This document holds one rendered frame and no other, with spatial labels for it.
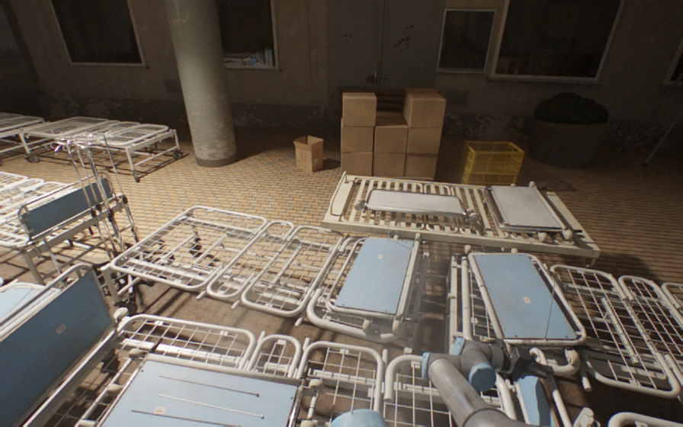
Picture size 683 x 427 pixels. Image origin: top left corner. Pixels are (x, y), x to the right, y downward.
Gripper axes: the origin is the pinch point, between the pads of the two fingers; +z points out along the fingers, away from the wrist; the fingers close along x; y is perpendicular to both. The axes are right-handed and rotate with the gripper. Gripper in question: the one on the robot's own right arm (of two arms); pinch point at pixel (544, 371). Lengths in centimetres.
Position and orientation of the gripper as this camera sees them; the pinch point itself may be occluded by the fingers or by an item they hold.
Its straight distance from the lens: 157.8
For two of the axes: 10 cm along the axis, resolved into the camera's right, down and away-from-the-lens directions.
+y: -1.7, 4.8, -8.6
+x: 1.8, -8.4, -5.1
